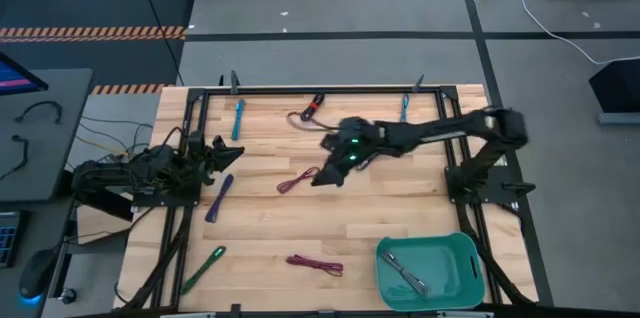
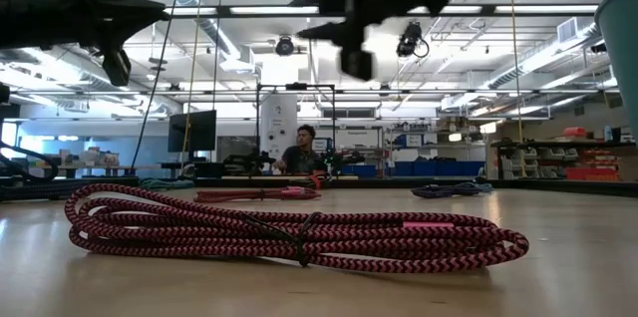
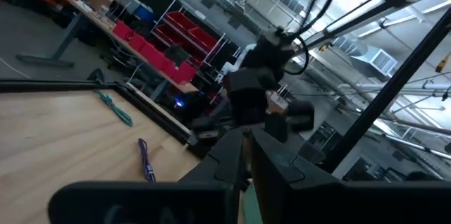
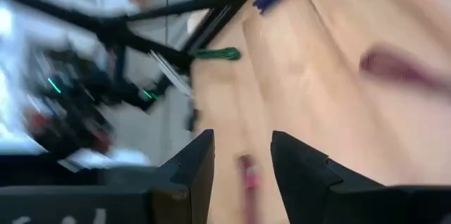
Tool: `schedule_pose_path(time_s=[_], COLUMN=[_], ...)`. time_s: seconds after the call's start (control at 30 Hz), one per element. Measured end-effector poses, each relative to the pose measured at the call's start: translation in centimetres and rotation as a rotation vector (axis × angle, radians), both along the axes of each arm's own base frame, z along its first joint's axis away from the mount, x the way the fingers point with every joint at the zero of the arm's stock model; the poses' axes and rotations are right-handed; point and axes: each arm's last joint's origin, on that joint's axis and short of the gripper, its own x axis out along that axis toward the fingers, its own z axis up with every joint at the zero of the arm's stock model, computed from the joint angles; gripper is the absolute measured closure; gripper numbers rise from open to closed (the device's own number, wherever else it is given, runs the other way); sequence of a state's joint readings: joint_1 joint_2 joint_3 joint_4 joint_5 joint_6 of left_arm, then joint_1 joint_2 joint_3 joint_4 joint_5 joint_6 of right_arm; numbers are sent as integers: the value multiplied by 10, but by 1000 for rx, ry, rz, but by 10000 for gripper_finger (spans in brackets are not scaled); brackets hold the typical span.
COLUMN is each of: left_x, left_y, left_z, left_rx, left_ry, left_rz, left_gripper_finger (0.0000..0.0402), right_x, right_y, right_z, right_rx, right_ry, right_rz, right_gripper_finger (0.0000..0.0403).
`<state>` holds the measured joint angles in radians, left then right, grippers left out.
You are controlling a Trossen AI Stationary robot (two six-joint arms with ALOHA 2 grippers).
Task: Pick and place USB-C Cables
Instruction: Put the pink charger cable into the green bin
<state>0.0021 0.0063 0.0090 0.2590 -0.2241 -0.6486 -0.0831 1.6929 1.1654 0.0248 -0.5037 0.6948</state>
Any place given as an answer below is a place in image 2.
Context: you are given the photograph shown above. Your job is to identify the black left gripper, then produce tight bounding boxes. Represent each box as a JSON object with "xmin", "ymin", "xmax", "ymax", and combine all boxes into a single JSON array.
[{"xmin": 0, "ymin": 0, "xmax": 170, "ymax": 59}]

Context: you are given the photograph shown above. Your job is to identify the black cable with red tie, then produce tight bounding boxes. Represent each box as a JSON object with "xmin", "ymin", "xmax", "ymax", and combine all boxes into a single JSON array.
[{"xmin": 298, "ymin": 170, "xmax": 333, "ymax": 191}]

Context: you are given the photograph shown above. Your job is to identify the small red braided cable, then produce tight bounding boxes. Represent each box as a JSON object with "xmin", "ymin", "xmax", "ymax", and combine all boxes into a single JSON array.
[{"xmin": 192, "ymin": 185, "xmax": 323, "ymax": 204}]

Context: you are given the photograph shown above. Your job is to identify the blue purple braided cable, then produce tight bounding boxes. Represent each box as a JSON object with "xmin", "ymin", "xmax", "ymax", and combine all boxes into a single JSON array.
[{"xmin": 410, "ymin": 180, "xmax": 495, "ymax": 200}]

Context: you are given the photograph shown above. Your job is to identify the large red black braided cable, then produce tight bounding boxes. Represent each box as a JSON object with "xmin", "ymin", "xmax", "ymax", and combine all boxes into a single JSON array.
[{"xmin": 63, "ymin": 182, "xmax": 530, "ymax": 274}]

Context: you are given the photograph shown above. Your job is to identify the white pillar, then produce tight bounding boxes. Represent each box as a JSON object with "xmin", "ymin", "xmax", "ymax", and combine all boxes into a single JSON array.
[{"xmin": 259, "ymin": 93, "xmax": 299, "ymax": 161}]

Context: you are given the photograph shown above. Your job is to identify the black computer monitor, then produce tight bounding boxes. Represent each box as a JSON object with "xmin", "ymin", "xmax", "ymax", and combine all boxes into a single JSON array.
[{"xmin": 166, "ymin": 109, "xmax": 218, "ymax": 155}]

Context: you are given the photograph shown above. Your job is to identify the person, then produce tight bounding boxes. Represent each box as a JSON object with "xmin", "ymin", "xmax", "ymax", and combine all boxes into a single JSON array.
[{"xmin": 272, "ymin": 124, "xmax": 326, "ymax": 175}]

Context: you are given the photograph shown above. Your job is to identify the background wooden table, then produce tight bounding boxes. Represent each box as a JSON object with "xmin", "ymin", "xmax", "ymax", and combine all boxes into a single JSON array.
[{"xmin": 38, "ymin": 163, "xmax": 166, "ymax": 179}]

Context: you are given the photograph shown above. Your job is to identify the small blue storage bin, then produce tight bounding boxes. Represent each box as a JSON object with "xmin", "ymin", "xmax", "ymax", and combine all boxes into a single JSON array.
[{"xmin": 340, "ymin": 163, "xmax": 378, "ymax": 179}]

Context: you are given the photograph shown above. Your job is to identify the blue storage bin row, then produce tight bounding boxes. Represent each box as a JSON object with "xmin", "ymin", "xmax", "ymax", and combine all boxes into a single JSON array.
[{"xmin": 393, "ymin": 158, "xmax": 487, "ymax": 178}]

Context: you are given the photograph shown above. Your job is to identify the black storage shelf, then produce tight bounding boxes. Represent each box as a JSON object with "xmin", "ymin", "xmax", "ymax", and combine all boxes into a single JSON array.
[{"xmin": 489, "ymin": 138, "xmax": 638, "ymax": 182}]

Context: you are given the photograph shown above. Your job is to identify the orange storage bins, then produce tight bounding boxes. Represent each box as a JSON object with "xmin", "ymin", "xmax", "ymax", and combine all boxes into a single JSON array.
[{"xmin": 564, "ymin": 149, "xmax": 621, "ymax": 182}]

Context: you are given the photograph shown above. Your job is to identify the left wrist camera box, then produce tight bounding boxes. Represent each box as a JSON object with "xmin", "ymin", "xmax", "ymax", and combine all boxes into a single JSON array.
[{"xmin": 101, "ymin": 47, "xmax": 133, "ymax": 88}]

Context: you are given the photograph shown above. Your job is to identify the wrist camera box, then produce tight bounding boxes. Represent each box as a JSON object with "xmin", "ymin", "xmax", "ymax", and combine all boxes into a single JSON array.
[
  {"xmin": 101, "ymin": 47, "xmax": 133, "ymax": 88},
  {"xmin": 340, "ymin": 40, "xmax": 375, "ymax": 82}
]

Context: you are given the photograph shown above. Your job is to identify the round black ceiling camera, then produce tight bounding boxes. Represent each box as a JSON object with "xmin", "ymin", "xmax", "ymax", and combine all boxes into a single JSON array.
[{"xmin": 274, "ymin": 35, "xmax": 296, "ymax": 58}]

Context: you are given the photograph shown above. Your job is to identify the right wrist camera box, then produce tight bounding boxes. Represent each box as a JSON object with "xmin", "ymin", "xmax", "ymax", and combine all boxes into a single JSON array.
[{"xmin": 340, "ymin": 40, "xmax": 375, "ymax": 82}]

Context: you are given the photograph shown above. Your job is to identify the black metal frame stand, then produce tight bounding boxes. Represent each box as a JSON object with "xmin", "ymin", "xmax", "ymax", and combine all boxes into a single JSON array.
[{"xmin": 255, "ymin": 82, "xmax": 337, "ymax": 178}]

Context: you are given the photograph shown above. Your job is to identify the black overhead camera with cable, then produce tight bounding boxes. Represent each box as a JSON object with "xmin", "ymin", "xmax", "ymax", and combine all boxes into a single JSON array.
[{"xmin": 395, "ymin": 21, "xmax": 431, "ymax": 60}]

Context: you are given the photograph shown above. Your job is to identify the white wall sign board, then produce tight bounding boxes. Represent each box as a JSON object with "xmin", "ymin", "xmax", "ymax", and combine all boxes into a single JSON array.
[{"xmin": 335, "ymin": 127, "xmax": 384, "ymax": 152}]

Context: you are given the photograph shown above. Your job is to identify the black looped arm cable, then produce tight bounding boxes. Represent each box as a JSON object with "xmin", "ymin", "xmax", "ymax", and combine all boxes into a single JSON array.
[{"xmin": 0, "ymin": 139, "xmax": 61, "ymax": 184}]

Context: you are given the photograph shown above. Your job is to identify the black overhead frame bar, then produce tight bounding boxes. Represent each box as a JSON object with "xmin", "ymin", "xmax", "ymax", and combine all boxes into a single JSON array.
[{"xmin": 162, "ymin": 4, "xmax": 600, "ymax": 21}]

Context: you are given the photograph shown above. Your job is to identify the black table border rail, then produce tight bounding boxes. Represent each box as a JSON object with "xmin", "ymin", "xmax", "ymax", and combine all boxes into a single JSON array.
[{"xmin": 69, "ymin": 175, "xmax": 638, "ymax": 199}]

